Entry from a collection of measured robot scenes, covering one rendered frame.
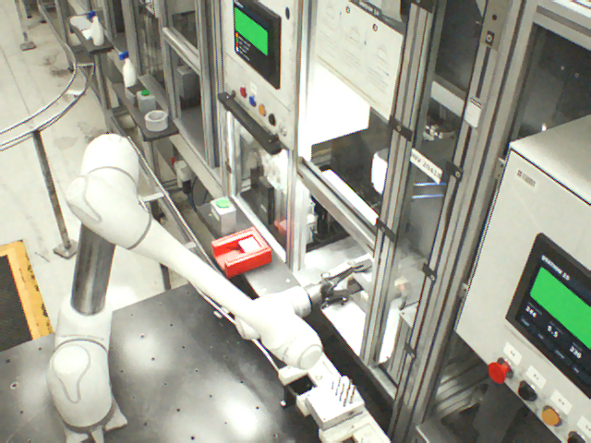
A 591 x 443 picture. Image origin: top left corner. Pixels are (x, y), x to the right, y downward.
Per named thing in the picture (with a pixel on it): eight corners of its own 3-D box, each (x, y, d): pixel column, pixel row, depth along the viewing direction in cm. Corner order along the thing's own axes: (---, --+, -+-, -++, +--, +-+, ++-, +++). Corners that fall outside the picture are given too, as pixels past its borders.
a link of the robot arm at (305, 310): (295, 306, 166) (314, 298, 168) (280, 285, 172) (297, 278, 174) (295, 328, 172) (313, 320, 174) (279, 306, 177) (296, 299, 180)
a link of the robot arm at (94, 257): (51, 371, 177) (57, 316, 193) (105, 374, 183) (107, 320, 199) (76, 163, 134) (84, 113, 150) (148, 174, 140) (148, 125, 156)
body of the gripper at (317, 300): (310, 317, 174) (338, 305, 178) (312, 298, 169) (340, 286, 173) (297, 301, 179) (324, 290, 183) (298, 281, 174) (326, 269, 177)
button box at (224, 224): (211, 227, 210) (210, 200, 202) (232, 220, 213) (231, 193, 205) (221, 241, 205) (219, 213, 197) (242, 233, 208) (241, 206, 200)
